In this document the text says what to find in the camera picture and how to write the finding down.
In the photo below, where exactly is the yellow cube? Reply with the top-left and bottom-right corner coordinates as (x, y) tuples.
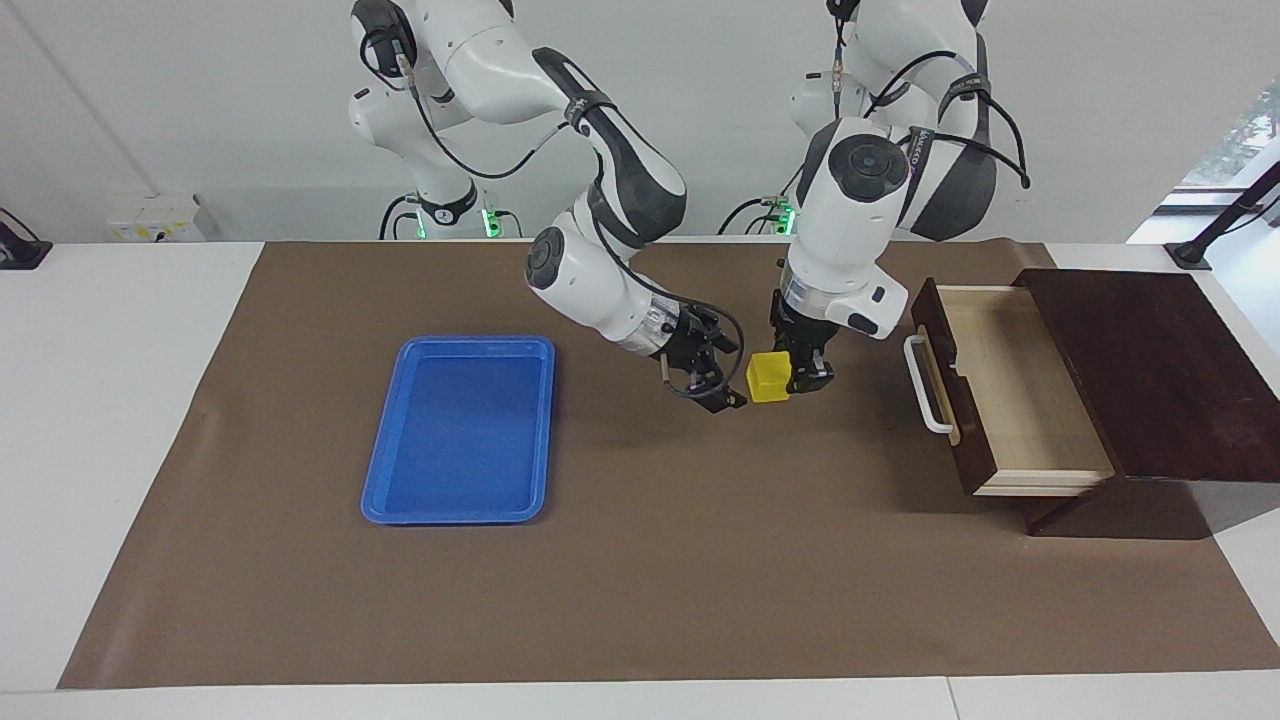
(746, 350), (793, 404)

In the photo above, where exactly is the wooden drawer with white handle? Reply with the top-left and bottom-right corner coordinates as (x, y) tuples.
(903, 278), (1116, 498)

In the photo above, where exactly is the brown table mat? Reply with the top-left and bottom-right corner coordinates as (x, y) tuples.
(57, 238), (1280, 691)

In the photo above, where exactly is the blue plastic tray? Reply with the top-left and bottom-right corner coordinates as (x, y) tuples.
(360, 335), (557, 526)

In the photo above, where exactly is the dark wooden cabinet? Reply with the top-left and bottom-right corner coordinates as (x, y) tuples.
(1015, 268), (1280, 541)

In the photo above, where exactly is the black slanted stand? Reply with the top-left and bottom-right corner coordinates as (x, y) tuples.
(1165, 160), (1280, 271)

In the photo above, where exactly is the black base power cable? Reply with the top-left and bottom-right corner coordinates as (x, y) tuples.
(377, 193), (421, 241)
(715, 195), (791, 238)

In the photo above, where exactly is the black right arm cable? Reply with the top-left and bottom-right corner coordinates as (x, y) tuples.
(360, 25), (747, 403)

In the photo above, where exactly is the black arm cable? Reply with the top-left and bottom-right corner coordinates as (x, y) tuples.
(835, 0), (1032, 191)
(360, 25), (747, 403)

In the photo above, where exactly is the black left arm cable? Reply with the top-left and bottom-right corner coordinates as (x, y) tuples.
(835, 0), (1032, 191)

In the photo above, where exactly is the window with white frame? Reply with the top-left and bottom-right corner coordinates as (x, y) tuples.
(1180, 80), (1280, 196)

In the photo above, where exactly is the white wall socket box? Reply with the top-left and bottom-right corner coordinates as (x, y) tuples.
(108, 193), (219, 243)

